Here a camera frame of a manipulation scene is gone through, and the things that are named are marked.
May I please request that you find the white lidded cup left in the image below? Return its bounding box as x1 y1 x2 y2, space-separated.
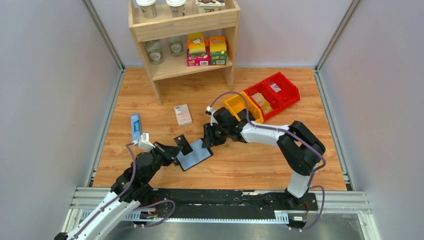
136 0 157 19

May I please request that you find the glass jar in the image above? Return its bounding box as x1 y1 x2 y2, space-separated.
145 39 164 65
167 36 184 57

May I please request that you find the chocolate pudding tub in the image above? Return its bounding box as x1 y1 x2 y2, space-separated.
195 0 225 14

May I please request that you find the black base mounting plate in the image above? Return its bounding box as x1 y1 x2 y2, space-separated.
141 188 319 220

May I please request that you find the blue toothpaste box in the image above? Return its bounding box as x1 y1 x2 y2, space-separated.
130 113 142 142

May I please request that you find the black leather card holder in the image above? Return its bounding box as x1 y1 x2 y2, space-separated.
177 138 214 172

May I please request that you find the glass jar left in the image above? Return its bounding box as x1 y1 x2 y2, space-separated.
145 39 164 65

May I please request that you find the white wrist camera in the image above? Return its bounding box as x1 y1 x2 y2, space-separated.
132 132 155 152
205 106 218 126

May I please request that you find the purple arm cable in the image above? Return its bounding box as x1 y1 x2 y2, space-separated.
208 91 327 232
71 142 176 240

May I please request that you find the white card in bin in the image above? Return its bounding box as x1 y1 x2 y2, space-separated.
270 83 281 93

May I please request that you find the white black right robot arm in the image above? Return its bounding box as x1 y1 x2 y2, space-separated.
202 106 326 199

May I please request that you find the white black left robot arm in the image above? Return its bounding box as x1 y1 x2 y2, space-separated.
55 142 183 240

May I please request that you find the white lidded cup middle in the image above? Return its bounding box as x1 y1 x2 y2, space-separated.
166 0 187 18

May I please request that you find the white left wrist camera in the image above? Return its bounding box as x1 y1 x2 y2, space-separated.
132 132 155 152

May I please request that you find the red plastic bin middle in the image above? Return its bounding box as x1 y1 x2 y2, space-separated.
244 81 283 123

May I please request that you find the pink white card box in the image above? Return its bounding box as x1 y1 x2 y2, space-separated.
173 104 193 127

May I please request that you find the aluminium frame rail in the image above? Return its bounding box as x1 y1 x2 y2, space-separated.
61 187 372 232

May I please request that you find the red plastic bin far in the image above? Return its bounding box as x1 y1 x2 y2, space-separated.
263 72 301 110

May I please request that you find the white lidded cup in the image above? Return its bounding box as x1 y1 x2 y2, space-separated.
136 0 157 19
166 0 187 18

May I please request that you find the red plastic bin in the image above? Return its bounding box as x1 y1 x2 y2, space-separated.
244 81 283 123
263 72 301 110

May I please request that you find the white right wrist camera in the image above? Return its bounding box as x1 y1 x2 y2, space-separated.
205 106 218 126

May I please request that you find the pink orange snack box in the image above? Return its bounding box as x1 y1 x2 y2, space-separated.
186 32 211 67

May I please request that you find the glass jar right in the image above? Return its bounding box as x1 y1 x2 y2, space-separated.
167 36 184 57

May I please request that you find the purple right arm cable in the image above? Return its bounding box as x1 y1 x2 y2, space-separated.
208 91 327 232

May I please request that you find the tan card in bin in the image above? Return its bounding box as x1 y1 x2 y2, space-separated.
252 92 273 115

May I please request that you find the yellow plastic bin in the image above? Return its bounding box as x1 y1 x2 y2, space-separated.
224 91 264 124

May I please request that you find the green orange snack box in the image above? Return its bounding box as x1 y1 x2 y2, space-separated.
209 36 228 66

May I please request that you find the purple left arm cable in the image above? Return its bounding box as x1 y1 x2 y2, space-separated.
71 142 176 240

